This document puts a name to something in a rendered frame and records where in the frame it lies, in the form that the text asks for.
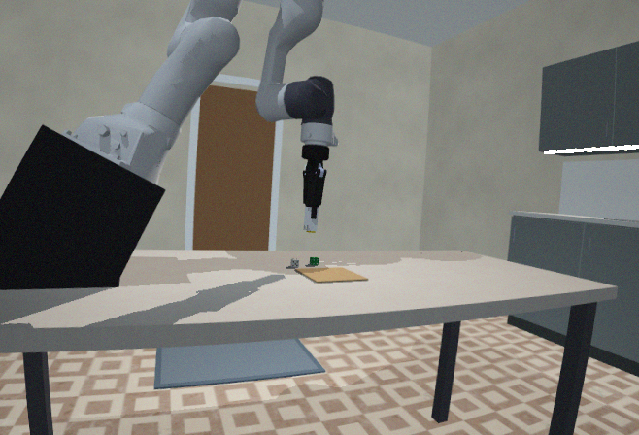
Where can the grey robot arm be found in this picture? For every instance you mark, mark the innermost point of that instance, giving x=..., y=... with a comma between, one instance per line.
x=204, y=42

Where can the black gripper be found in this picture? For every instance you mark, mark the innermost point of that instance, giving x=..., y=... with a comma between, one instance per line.
x=313, y=183

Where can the tan square mat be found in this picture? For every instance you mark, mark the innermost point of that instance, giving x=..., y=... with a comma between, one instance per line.
x=330, y=275

